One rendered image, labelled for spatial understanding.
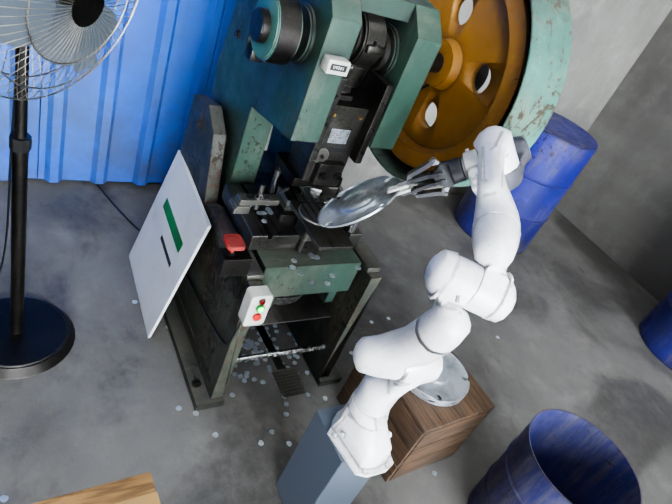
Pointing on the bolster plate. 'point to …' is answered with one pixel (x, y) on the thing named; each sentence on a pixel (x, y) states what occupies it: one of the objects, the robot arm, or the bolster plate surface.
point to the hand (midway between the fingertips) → (399, 189)
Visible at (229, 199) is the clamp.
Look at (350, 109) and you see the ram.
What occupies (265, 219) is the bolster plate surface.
